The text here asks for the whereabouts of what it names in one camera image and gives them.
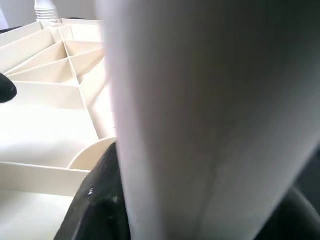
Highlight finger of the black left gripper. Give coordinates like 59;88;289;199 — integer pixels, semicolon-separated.
0;72;18;104

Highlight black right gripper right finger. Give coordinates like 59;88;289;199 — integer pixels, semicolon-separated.
252;186;320;240

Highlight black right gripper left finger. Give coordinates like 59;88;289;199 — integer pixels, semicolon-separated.
53;142;133;240

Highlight white plastic table top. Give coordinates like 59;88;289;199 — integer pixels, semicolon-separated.
0;17;118;240

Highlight white plastic table leg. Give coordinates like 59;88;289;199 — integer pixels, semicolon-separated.
33;0;58;20
96;0;320;240

